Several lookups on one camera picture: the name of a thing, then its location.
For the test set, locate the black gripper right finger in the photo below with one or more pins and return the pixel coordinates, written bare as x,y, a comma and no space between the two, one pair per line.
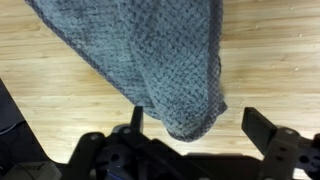
278,145

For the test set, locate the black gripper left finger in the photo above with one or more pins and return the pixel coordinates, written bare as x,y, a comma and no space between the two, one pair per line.
136,123

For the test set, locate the grey towel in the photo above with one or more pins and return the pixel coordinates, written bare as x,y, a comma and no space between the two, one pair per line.
162,55

